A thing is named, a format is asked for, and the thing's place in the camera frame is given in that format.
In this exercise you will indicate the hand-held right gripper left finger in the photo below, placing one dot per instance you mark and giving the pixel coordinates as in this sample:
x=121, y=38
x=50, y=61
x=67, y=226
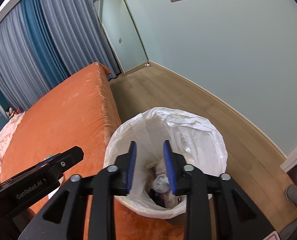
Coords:
x=131, y=165

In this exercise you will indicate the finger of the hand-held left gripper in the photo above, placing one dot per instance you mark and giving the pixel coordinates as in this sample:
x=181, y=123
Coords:
x=68, y=157

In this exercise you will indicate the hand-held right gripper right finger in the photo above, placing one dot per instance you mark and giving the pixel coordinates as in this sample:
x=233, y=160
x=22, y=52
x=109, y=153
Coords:
x=169, y=167

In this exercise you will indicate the beige sheer tulle cloth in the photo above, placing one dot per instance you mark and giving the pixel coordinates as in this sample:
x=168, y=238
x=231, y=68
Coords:
x=159, y=167

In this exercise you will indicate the white sock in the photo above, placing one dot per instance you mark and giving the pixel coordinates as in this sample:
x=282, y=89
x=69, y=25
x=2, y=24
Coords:
x=161, y=183

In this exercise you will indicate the purple patterned pleated cloth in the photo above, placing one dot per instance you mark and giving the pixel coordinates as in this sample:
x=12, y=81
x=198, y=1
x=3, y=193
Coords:
x=162, y=200

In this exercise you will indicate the white bin with plastic liner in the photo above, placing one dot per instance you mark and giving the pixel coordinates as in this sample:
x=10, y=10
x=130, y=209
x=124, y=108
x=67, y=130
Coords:
x=201, y=135

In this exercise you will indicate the orange plush blanket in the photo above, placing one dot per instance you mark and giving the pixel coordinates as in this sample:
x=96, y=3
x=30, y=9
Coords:
x=63, y=110

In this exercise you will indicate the pink floral quilt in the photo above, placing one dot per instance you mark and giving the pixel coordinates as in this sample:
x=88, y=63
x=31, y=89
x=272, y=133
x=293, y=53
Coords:
x=3, y=140

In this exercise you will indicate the small doll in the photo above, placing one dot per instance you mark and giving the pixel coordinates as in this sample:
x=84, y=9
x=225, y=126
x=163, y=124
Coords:
x=10, y=112

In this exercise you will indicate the grey curtain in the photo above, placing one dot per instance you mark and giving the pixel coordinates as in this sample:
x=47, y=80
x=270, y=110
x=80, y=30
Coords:
x=76, y=25
x=11, y=62

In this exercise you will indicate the blue curtain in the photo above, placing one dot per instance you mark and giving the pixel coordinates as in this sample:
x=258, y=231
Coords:
x=41, y=40

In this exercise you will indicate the person's grey shoe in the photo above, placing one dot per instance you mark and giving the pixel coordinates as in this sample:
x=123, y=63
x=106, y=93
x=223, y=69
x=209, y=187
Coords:
x=292, y=192

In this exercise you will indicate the standing floor mirror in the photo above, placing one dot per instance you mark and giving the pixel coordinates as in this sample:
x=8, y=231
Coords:
x=123, y=37

